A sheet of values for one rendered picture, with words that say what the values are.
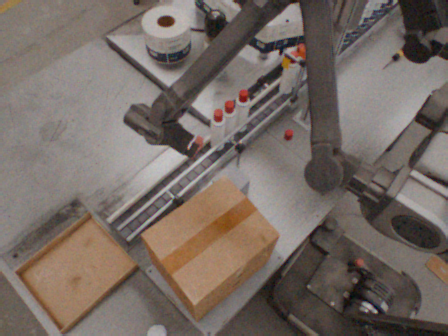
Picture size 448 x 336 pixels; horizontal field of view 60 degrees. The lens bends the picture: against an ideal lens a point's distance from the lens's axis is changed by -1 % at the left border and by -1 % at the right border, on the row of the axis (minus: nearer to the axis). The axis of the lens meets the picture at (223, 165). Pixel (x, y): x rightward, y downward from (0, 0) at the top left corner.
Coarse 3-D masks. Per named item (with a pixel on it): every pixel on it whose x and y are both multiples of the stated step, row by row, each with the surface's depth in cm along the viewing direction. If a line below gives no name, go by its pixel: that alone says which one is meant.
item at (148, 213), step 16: (384, 16) 195; (304, 80) 169; (272, 96) 164; (288, 96) 164; (272, 112) 160; (208, 144) 151; (224, 144) 151; (192, 160) 147; (208, 160) 147; (176, 176) 143; (192, 176) 144; (176, 192) 140; (160, 208) 137; (112, 224) 133
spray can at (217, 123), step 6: (216, 114) 133; (222, 114) 133; (210, 120) 137; (216, 120) 135; (222, 120) 136; (210, 126) 139; (216, 126) 136; (222, 126) 137; (210, 132) 142; (216, 132) 139; (222, 132) 140; (210, 138) 146; (216, 138) 142; (222, 138) 143; (210, 144) 149; (216, 144) 145; (216, 150) 149
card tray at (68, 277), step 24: (72, 240) 135; (96, 240) 135; (24, 264) 127; (48, 264) 130; (72, 264) 130; (96, 264) 131; (120, 264) 131; (48, 288) 126; (72, 288) 127; (96, 288) 127; (48, 312) 123; (72, 312) 123
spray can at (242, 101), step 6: (246, 90) 138; (240, 96) 138; (246, 96) 137; (240, 102) 140; (246, 102) 140; (240, 108) 142; (246, 108) 142; (240, 114) 144; (246, 114) 145; (240, 120) 148
